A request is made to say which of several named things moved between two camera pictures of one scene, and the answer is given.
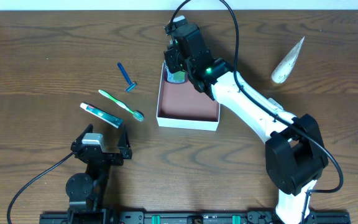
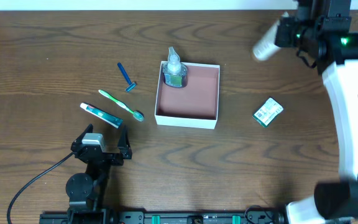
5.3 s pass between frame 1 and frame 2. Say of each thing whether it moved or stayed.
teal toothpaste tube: stayed
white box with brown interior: stayed
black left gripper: stayed
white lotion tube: moved
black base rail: stayed
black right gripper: moved
